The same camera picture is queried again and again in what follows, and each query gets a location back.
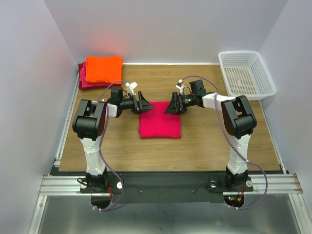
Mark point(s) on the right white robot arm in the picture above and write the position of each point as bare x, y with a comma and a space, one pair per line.
236, 119

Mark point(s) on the folded orange t shirt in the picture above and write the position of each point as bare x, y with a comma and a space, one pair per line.
104, 69

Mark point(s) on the white plastic basket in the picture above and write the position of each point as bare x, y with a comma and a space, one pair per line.
245, 73

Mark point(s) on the aluminium frame rail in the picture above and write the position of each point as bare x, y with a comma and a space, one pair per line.
68, 186

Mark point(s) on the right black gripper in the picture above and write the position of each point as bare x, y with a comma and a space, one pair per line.
173, 107

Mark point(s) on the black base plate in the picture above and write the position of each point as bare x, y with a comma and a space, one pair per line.
166, 187

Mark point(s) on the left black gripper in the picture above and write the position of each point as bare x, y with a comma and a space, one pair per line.
142, 106

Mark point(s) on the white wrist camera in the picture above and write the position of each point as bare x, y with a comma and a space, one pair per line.
181, 87
131, 86

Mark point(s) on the crimson t shirt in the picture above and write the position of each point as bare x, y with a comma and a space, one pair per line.
156, 124

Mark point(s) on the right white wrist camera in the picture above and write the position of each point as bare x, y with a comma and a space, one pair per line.
181, 87

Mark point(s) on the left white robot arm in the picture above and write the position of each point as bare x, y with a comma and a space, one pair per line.
90, 124

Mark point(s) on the folded pink t shirt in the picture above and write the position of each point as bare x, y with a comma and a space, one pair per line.
83, 84

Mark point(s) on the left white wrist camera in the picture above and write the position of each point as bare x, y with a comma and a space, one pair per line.
131, 86

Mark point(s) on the folded dark red t shirt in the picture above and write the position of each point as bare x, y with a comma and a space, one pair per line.
99, 75

